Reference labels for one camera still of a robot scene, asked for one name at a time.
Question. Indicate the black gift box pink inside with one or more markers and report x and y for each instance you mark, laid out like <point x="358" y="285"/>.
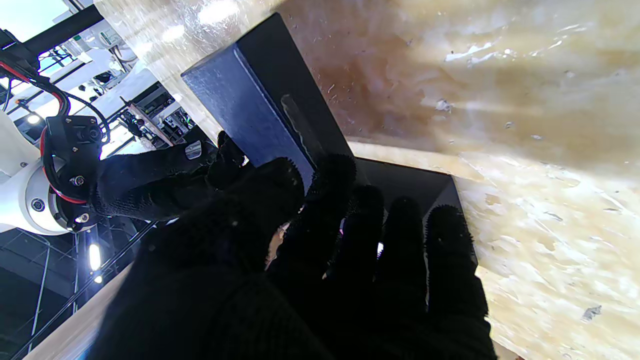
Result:
<point x="415" y="185"/>

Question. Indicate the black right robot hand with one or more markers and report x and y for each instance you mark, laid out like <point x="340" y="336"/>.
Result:
<point x="150" y="185"/>

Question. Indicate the black gift box lid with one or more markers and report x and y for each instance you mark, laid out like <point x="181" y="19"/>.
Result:
<point x="260" y="100"/>

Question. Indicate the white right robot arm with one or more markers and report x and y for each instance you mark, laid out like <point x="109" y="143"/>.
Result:
<point x="20" y="190"/>

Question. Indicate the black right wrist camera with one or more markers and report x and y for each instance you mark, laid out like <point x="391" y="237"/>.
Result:
<point x="75" y="142"/>

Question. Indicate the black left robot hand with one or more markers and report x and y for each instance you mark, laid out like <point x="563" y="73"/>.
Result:
<point x="300" y="290"/>

